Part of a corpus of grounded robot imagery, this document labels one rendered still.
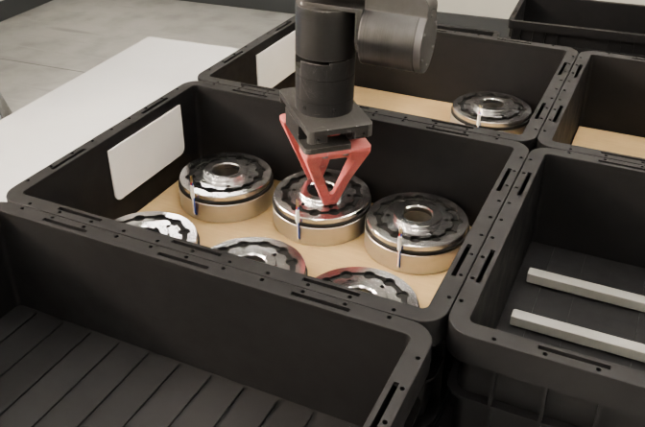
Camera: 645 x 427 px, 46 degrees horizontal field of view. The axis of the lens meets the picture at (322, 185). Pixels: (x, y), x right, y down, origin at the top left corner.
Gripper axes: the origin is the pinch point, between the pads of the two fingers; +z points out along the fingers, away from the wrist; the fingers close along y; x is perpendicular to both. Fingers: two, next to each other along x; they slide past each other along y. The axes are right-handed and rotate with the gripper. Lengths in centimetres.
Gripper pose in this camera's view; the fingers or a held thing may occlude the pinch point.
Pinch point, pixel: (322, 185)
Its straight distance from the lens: 78.4
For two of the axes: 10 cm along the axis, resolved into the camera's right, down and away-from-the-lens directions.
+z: -0.2, 8.6, 5.2
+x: -9.5, 1.5, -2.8
